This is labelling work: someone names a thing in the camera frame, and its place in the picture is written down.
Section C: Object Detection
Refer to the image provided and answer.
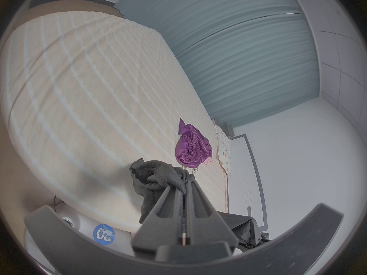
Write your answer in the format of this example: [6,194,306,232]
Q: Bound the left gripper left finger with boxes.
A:
[130,186,184,254]

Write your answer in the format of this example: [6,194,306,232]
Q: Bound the black T-shirt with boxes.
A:
[129,159,195,224]

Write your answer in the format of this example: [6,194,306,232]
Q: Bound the white printed pillow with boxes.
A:
[214,124,233,177]

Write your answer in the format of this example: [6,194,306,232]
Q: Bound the purple garment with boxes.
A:
[174,118,214,167]

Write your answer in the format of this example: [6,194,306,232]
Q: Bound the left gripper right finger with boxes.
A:
[184,179,239,248]

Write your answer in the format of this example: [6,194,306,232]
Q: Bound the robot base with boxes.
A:
[24,202,136,270]

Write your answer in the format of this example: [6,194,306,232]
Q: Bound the bed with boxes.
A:
[0,10,268,234]

